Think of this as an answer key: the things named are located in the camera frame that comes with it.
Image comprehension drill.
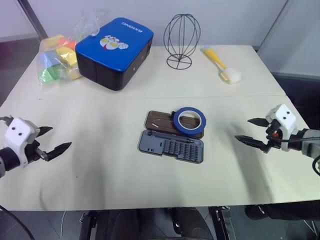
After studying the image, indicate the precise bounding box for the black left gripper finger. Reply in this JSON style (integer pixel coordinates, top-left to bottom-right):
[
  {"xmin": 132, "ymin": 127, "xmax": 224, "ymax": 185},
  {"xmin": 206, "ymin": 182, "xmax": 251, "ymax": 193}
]
[
  {"xmin": 36, "ymin": 126, "xmax": 54, "ymax": 139},
  {"xmin": 45, "ymin": 141, "xmax": 73, "ymax": 163}
]

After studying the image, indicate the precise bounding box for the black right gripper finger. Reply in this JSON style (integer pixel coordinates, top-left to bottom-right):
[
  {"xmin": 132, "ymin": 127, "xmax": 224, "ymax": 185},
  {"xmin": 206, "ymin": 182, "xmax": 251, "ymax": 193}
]
[
  {"xmin": 234, "ymin": 135, "xmax": 266, "ymax": 151},
  {"xmin": 247, "ymin": 117, "xmax": 270, "ymax": 129}
]

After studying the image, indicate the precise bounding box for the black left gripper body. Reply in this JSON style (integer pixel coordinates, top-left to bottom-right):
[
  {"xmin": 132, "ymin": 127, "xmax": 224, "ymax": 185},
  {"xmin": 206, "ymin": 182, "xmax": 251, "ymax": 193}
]
[{"xmin": 24, "ymin": 138, "xmax": 51, "ymax": 165}]

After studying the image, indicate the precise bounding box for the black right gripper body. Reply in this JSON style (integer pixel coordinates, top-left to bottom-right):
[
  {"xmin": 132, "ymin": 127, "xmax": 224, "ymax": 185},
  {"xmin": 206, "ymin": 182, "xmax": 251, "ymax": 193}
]
[{"xmin": 261, "ymin": 119, "xmax": 285, "ymax": 154}]

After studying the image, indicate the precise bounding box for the grey screwdriver bit case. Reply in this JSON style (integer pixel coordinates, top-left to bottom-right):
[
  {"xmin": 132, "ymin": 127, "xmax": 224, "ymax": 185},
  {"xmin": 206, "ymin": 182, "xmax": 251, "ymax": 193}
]
[{"xmin": 137, "ymin": 110, "xmax": 208, "ymax": 165}]

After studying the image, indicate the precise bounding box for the clear plastic bag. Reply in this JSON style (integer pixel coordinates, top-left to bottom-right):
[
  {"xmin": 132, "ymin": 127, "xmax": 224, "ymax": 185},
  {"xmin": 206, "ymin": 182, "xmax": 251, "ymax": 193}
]
[{"xmin": 36, "ymin": 9, "xmax": 101, "ymax": 88}]

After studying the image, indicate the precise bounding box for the blue foam block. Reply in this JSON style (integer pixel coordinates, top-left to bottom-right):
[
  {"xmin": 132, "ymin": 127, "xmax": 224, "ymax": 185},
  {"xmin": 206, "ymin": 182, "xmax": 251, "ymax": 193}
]
[{"xmin": 39, "ymin": 51, "xmax": 60, "ymax": 69}]

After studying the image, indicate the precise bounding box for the blue masking tape roll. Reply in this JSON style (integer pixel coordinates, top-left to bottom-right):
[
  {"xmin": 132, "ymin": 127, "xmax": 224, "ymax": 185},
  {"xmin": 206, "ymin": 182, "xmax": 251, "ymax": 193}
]
[{"xmin": 172, "ymin": 106, "xmax": 208, "ymax": 137}]

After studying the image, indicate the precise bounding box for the yellow foam block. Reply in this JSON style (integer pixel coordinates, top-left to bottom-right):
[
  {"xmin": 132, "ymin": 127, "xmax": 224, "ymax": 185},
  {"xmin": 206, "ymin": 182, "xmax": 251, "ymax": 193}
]
[{"xmin": 55, "ymin": 46, "xmax": 78, "ymax": 68}]

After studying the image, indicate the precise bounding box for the orange foam block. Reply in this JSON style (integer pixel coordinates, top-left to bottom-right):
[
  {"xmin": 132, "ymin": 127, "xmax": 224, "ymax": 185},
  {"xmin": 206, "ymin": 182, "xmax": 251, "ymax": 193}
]
[{"xmin": 63, "ymin": 39, "xmax": 77, "ymax": 51}]

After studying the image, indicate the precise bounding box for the blue black cartoon print box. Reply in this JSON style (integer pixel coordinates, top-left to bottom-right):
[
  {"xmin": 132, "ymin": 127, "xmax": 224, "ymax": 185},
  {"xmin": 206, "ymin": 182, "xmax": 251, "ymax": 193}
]
[{"xmin": 75, "ymin": 16, "xmax": 155, "ymax": 92}]

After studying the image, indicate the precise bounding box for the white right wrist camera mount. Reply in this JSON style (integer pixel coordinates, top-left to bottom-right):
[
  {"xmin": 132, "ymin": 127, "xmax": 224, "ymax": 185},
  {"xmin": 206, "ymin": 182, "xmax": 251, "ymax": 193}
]
[{"xmin": 264, "ymin": 103, "xmax": 299, "ymax": 151}]

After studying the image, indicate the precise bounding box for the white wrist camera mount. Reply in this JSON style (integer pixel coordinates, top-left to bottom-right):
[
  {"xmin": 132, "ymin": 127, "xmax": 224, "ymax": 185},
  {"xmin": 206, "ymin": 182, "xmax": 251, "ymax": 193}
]
[
  {"xmin": 4, "ymin": 117, "xmax": 41, "ymax": 168},
  {"xmin": 264, "ymin": 103, "xmax": 299, "ymax": 151}
]

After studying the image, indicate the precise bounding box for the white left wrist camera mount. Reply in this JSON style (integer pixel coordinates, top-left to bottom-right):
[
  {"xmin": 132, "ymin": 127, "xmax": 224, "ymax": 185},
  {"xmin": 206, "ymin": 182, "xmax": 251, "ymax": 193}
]
[{"xmin": 4, "ymin": 117, "xmax": 41, "ymax": 168}]

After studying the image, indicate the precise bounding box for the yellow handled white sponge brush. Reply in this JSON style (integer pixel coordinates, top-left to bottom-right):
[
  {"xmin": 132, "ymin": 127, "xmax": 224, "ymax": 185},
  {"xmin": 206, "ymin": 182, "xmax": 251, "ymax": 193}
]
[{"xmin": 201, "ymin": 44, "xmax": 243, "ymax": 86}]

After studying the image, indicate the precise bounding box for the black table frame bracket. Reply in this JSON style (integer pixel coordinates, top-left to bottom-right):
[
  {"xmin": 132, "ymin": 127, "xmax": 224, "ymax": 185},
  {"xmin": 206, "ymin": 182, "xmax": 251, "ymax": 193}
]
[
  {"xmin": 78, "ymin": 210, "xmax": 98, "ymax": 240},
  {"xmin": 208, "ymin": 205, "xmax": 231, "ymax": 240}
]

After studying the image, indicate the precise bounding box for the black wire head stand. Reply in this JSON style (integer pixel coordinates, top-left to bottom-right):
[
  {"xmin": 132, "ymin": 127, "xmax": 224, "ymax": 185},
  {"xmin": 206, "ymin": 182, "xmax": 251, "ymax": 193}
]
[{"xmin": 163, "ymin": 13, "xmax": 202, "ymax": 71}]

